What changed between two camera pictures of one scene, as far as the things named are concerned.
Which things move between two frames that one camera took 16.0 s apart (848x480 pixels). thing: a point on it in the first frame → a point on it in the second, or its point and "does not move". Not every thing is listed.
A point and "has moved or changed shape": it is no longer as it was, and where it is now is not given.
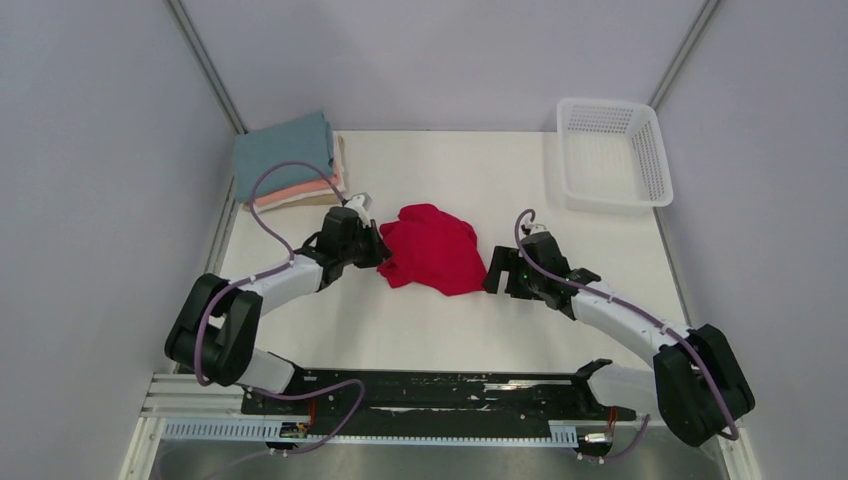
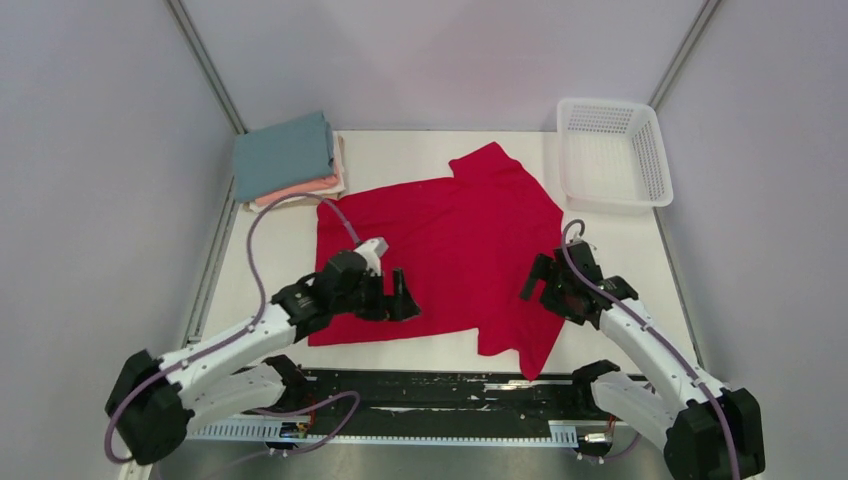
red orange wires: (312, 414) does not move
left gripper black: (380, 253) → (387, 308)
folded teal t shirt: (302, 139) does not move
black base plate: (352, 403) does not move
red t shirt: (431, 248) has moved or changed shape
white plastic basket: (613, 156) does not move
